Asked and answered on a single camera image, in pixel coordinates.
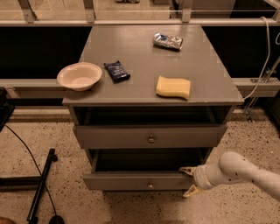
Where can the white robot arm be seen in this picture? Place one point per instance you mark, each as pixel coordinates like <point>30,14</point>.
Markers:
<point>232,168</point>

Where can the dark blue snack packet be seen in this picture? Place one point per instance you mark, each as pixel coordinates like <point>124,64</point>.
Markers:
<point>116,71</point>

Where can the white bowl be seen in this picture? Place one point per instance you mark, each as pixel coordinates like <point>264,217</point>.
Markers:
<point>79,76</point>

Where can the grey top drawer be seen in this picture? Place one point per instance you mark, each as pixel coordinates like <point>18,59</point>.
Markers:
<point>149,136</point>

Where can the black equipment at left edge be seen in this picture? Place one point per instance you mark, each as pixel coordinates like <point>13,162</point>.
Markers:
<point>6,109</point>

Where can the black stand leg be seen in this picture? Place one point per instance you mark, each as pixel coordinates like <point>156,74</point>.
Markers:
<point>37,183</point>

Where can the metal railing frame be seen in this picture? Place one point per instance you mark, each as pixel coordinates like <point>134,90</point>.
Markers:
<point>39,37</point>

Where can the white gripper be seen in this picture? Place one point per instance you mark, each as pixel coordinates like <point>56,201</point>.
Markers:
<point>199,178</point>

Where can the grey drawer cabinet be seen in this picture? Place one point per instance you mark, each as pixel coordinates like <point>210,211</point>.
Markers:
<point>213,95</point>

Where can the yellow sponge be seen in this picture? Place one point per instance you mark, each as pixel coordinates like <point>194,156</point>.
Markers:
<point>173,87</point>

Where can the silver foil chip bag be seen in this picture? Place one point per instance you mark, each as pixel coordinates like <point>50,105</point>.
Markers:
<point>167,41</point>

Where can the grey drawer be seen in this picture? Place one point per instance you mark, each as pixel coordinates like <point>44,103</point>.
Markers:
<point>149,136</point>
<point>143,170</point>

